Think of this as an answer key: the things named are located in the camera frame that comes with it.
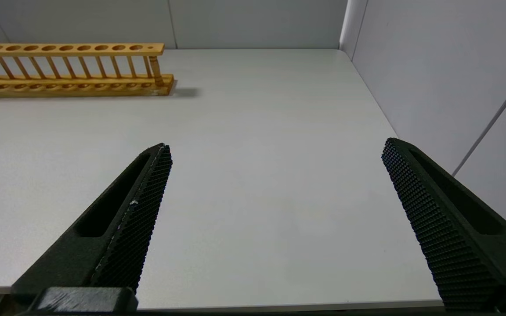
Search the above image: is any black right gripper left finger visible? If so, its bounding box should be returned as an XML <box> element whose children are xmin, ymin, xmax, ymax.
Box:
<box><xmin>11</xmin><ymin>143</ymin><xmax>173</xmax><ymax>303</ymax></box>

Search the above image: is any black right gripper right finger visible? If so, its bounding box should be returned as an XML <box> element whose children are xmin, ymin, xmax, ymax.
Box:
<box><xmin>381</xmin><ymin>137</ymin><xmax>506</xmax><ymax>313</ymax></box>

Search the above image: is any wooden test tube rack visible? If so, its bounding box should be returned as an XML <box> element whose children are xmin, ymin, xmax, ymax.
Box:
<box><xmin>0</xmin><ymin>43</ymin><xmax>175</xmax><ymax>98</ymax></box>

